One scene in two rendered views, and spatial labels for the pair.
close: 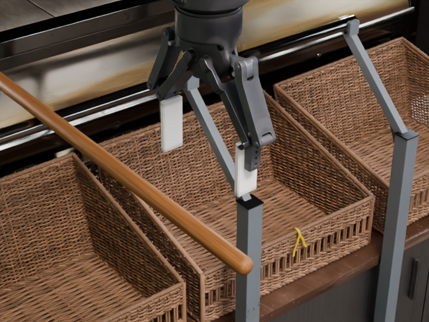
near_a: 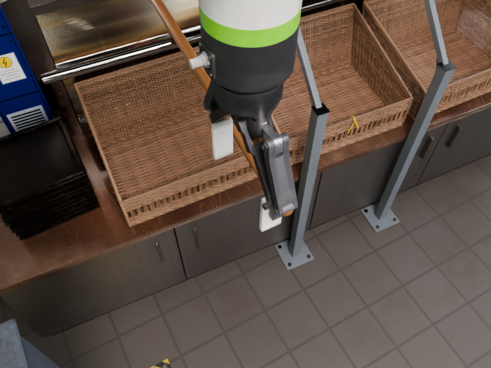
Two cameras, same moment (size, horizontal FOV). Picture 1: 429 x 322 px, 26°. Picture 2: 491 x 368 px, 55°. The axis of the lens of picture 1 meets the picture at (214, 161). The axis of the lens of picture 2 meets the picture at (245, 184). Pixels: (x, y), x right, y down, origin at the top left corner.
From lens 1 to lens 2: 0.60 m
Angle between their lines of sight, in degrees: 25
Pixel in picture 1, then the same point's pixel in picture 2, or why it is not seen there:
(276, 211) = (346, 90)
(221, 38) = (253, 112)
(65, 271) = (205, 115)
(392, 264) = (413, 143)
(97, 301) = not seen: hidden behind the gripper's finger
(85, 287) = not seen: hidden behind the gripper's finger
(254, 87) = (282, 163)
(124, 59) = not seen: outside the picture
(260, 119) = (283, 192)
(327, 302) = (364, 160)
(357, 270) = (389, 143)
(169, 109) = (219, 131)
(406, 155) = (442, 80)
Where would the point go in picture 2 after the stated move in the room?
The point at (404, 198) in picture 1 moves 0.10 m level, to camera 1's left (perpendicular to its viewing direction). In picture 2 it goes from (432, 106) to (404, 102)
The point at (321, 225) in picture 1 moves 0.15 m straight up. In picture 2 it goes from (371, 115) to (381, 85)
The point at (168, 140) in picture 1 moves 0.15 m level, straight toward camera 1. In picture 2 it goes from (218, 152) to (194, 244)
